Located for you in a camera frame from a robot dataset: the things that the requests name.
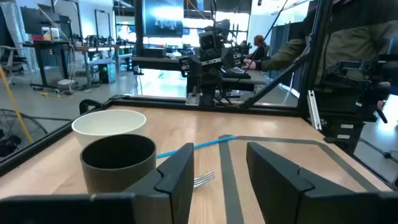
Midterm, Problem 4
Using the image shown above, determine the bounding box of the brown mat with grey border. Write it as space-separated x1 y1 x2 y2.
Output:
218 134 381 224

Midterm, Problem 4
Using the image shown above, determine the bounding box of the person's hand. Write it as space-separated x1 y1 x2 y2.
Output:
241 58 262 71

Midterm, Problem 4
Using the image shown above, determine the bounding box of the large wall monitor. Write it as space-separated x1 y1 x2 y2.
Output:
142 0 185 39

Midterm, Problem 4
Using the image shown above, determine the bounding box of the white ceramic bowl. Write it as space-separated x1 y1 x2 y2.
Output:
71 109 147 147

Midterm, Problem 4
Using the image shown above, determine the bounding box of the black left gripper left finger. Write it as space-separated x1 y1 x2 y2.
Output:
124 142 195 224

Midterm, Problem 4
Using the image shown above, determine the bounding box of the computer tower with green light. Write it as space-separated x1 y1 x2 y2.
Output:
98 63 118 85

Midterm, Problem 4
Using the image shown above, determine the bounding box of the grey side table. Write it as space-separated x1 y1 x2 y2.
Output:
130 55 269 93

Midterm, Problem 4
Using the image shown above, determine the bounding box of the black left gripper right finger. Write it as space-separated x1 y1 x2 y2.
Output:
246 142 379 224

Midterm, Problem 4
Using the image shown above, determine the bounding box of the person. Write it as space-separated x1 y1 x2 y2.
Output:
248 34 271 60
260 0 398 94

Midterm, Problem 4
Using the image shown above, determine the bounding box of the black floor fan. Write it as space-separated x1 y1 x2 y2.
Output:
0 108 49 158

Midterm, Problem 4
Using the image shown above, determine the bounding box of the fork with red handle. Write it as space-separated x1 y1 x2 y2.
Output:
193 170 216 189

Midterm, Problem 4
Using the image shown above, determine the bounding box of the blue drinking straw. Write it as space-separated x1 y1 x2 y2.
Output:
155 134 239 159

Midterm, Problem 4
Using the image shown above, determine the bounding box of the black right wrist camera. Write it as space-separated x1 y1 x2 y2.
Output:
198 30 218 52

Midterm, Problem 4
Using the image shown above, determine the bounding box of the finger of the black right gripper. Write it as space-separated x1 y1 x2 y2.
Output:
211 46 246 77
179 55 212 78

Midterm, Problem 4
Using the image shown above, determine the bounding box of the white aluminium bracket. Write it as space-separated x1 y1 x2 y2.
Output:
307 90 323 131

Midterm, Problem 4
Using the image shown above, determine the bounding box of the yellow hanging cable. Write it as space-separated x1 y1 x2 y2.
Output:
0 64 34 144

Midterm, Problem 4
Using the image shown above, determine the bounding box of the black aluminium table frame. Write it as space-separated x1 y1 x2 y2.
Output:
0 0 334 177

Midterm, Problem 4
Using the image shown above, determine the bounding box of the black laptop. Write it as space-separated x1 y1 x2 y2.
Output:
220 66 252 80

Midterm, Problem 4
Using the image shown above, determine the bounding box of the black plastic cup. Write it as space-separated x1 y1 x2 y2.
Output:
80 134 157 195

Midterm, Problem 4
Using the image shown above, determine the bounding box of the dark workshop desk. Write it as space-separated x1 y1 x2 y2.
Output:
22 39 73 88

